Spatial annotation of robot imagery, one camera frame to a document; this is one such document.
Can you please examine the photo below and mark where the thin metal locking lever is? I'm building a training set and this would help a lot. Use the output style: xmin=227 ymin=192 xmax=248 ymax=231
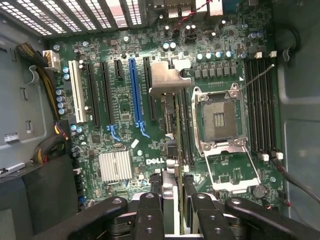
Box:
xmin=237 ymin=63 xmax=276 ymax=92

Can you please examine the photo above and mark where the braided power wire bundle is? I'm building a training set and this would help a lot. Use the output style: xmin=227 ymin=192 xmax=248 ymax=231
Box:
xmin=14 ymin=42 xmax=61 ymax=121

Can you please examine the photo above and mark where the silver chipset heatsink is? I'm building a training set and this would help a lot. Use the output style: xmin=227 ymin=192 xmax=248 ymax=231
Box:
xmin=98 ymin=149 xmax=133 ymax=184

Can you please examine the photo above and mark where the green motherboard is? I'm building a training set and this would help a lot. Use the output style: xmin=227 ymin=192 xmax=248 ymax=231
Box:
xmin=48 ymin=0 xmax=286 ymax=211

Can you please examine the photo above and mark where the short black expansion slot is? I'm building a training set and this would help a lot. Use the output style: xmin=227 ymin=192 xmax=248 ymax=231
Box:
xmin=113 ymin=59 xmax=125 ymax=80

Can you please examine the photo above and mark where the red black twisted wire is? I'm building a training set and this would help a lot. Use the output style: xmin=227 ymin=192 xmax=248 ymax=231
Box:
xmin=172 ymin=0 xmax=213 ymax=32

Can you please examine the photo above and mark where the perforated metal slot cover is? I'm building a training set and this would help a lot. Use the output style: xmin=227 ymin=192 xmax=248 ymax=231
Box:
xmin=39 ymin=0 xmax=83 ymax=33
xmin=0 ymin=0 xmax=53 ymax=37
xmin=61 ymin=0 xmax=98 ymax=31
xmin=83 ymin=0 xmax=113 ymax=30
xmin=124 ymin=0 xmax=143 ymax=26
xmin=19 ymin=0 xmax=68 ymax=35

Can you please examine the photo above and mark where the open PC case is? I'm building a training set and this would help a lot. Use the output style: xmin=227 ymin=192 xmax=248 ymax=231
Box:
xmin=0 ymin=0 xmax=320 ymax=240

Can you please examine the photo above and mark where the white power connector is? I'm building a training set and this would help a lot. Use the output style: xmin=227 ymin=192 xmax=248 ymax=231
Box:
xmin=42 ymin=49 xmax=61 ymax=73

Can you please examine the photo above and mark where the CPU socket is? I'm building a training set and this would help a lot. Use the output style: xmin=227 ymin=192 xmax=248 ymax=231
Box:
xmin=191 ymin=82 xmax=248 ymax=152

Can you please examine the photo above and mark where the black plastic cover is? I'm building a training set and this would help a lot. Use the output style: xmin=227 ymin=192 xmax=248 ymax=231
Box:
xmin=0 ymin=154 xmax=80 ymax=240

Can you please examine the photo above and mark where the white expansion slot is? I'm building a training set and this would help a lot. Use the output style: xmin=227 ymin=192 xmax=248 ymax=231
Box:
xmin=68 ymin=59 xmax=88 ymax=124

